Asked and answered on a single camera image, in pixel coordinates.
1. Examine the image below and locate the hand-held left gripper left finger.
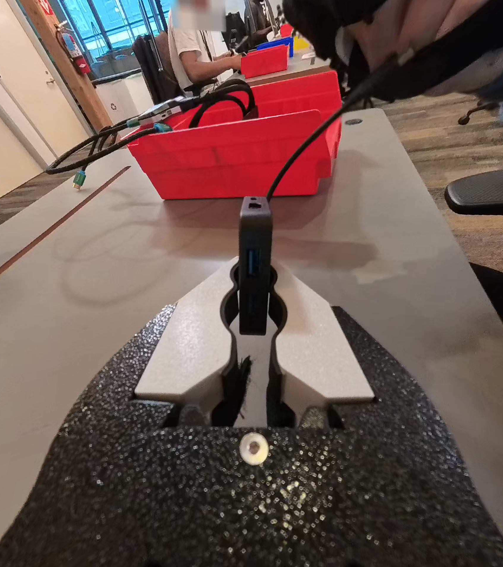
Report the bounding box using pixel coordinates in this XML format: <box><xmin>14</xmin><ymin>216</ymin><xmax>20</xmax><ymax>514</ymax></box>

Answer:
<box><xmin>135</xmin><ymin>257</ymin><xmax>253</xmax><ymax>427</ymax></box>

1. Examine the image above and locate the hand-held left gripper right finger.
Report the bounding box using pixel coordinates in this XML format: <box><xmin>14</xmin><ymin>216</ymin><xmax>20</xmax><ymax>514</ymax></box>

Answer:
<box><xmin>267</xmin><ymin>257</ymin><xmax>376</xmax><ymax>422</ymax></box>

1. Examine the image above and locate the thin black hub cable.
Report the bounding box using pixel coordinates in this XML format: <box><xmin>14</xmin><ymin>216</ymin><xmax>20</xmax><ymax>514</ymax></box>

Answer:
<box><xmin>266</xmin><ymin>55</ymin><xmax>398</xmax><ymax>202</ymax></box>
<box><xmin>187</xmin><ymin>79</ymin><xmax>259</xmax><ymax>130</ymax></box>

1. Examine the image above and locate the person's right hand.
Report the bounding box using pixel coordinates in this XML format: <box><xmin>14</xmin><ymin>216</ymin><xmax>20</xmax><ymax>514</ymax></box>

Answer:
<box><xmin>346</xmin><ymin>0</ymin><xmax>501</xmax><ymax>74</ymax></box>

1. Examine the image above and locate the blue plastic bin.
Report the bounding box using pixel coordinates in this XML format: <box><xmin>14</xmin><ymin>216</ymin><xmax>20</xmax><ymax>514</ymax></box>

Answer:
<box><xmin>256</xmin><ymin>36</ymin><xmax>295</xmax><ymax>59</ymax></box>

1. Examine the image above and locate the small red plastic bin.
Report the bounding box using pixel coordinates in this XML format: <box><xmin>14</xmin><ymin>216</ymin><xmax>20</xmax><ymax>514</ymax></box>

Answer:
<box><xmin>240</xmin><ymin>44</ymin><xmax>291</xmax><ymax>80</ymax></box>

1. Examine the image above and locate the black office chair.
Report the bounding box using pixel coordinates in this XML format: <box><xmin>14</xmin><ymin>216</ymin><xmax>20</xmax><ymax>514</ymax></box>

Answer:
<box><xmin>444</xmin><ymin>167</ymin><xmax>503</xmax><ymax>216</ymax></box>
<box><xmin>132</xmin><ymin>32</ymin><xmax>182</xmax><ymax>105</ymax></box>

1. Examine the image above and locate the white recycling bin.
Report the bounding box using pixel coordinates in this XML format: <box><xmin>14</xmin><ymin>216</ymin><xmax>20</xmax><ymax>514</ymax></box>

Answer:
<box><xmin>94</xmin><ymin>73</ymin><xmax>155</xmax><ymax>128</ymax></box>

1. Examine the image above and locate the red fire extinguisher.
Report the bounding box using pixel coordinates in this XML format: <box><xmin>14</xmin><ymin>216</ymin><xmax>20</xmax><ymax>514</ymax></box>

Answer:
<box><xmin>56</xmin><ymin>23</ymin><xmax>92</xmax><ymax>75</ymax></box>

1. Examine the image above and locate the wooden post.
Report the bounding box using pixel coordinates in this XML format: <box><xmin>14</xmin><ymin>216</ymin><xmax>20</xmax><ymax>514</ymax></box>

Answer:
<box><xmin>19</xmin><ymin>0</ymin><xmax>115</xmax><ymax>133</ymax></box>

